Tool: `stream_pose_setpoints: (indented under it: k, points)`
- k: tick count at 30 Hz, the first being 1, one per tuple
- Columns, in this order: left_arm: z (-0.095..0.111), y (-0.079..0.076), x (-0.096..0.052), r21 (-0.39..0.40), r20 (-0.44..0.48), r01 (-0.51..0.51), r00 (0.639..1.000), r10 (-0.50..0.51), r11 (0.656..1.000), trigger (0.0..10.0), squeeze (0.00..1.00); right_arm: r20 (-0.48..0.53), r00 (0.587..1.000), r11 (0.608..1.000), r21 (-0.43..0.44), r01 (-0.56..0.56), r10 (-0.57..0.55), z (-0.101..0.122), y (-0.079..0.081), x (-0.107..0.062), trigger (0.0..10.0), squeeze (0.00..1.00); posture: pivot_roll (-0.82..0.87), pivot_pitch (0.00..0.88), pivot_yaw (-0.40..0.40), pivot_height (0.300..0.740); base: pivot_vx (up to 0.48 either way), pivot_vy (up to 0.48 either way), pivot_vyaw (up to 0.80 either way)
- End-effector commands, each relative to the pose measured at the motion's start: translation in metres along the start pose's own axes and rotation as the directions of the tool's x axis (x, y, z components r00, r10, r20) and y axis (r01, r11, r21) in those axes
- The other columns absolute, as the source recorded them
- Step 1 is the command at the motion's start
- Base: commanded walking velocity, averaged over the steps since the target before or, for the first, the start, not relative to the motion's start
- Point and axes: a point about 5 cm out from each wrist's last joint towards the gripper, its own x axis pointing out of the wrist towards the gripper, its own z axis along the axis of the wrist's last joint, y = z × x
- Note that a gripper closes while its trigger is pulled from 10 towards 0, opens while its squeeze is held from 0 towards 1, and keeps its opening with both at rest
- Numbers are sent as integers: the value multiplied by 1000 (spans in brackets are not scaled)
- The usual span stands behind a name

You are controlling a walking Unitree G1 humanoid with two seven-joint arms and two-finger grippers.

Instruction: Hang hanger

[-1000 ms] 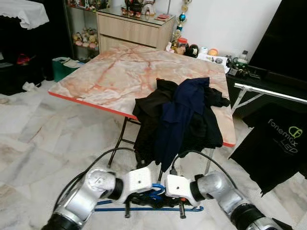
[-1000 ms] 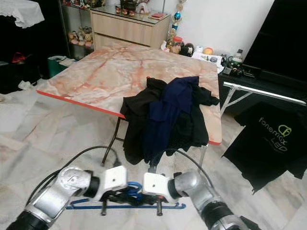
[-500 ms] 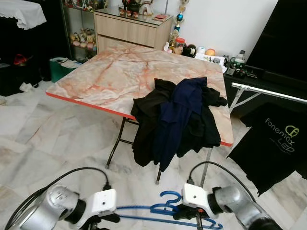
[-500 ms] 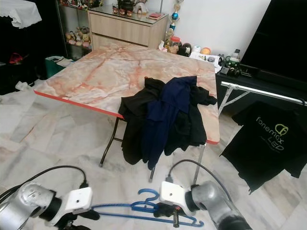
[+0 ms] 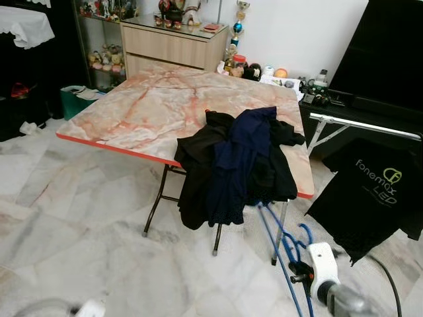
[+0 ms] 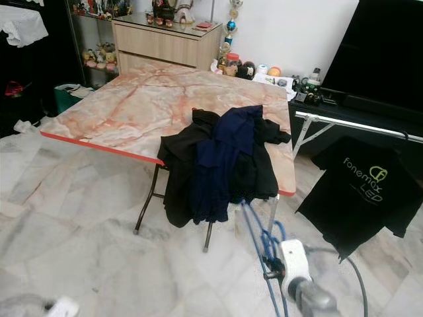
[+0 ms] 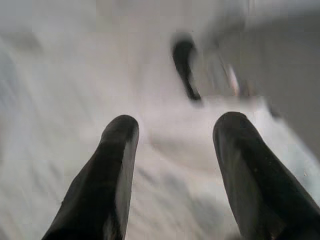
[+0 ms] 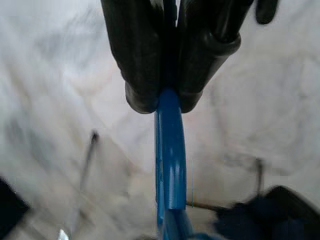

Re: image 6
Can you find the blue plastic clothes hanger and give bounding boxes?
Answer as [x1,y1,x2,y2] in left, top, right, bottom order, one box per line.
[240,200,289,317]

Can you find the navy shirt with orange trim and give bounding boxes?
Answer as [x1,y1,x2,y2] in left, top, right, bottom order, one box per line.
[188,105,264,225]

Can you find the plain black garment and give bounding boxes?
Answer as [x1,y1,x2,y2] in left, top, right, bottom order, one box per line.
[158,108,292,229]

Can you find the black printed t-shirt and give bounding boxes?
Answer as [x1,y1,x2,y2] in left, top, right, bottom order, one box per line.
[295,135,423,260]

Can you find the black tape dispenser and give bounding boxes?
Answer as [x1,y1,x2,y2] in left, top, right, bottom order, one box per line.
[296,78,325,105]

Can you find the black low tv cabinet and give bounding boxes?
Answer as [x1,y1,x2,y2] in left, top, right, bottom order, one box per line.
[288,92,423,159]

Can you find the mickey mouse plush head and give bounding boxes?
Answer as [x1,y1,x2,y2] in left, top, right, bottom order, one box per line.
[238,61,256,80]

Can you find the marble pattern folding table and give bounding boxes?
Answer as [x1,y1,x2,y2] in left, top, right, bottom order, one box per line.
[40,63,297,253]

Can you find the jar with red lid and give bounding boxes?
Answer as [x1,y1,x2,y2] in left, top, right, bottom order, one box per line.
[223,52,241,75]

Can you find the white crumpled floor item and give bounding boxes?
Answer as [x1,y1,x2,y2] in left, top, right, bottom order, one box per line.
[13,119,42,133]

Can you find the small red ornament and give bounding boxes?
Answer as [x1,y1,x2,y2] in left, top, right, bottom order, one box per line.
[5,80,31,98]

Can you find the tall trophy with blue ball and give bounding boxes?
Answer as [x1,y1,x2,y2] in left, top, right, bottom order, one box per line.
[219,0,243,63]

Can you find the black flat screen television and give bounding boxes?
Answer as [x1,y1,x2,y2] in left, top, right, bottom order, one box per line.
[321,0,423,112]

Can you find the light wooden drawer chest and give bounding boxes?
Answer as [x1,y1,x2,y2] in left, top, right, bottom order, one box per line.
[111,15,223,75]

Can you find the tall black furniture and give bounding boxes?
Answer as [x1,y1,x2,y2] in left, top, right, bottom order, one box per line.
[0,0,72,136]

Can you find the green storage box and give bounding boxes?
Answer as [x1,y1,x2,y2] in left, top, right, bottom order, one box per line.
[54,83,88,115]

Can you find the beige shelf plush toys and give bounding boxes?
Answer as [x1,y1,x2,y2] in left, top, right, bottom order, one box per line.
[82,42,117,71]

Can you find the white ceramic figurine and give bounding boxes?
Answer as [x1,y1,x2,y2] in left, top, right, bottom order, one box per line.
[175,0,196,25]

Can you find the dark ceramic figurine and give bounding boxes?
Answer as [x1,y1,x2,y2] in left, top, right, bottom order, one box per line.
[151,0,178,27]

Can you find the white lace cover cloth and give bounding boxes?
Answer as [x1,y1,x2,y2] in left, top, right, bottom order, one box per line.
[0,5,49,48]

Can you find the glass display shelf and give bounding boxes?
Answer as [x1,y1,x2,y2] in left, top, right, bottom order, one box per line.
[67,0,116,88]

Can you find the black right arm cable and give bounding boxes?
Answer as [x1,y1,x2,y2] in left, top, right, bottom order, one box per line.
[304,244,368,317]

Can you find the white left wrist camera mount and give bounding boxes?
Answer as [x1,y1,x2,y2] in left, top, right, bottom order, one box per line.
[48,296,81,317]

